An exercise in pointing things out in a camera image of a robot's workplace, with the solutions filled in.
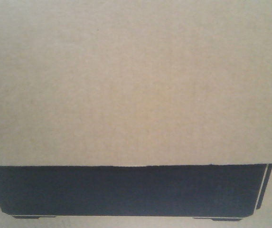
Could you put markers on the brown cardboard box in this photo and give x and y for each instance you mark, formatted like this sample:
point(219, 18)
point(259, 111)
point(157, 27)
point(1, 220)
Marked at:
point(135, 83)

